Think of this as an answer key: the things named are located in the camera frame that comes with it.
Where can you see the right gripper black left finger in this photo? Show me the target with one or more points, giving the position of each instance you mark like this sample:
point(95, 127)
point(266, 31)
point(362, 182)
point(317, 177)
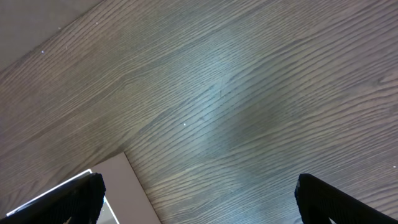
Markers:
point(79, 201)

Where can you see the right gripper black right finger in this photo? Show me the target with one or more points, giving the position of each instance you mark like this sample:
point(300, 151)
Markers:
point(320, 203)

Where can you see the white cardboard box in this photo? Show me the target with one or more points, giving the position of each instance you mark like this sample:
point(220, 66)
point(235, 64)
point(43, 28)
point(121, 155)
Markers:
point(125, 201)

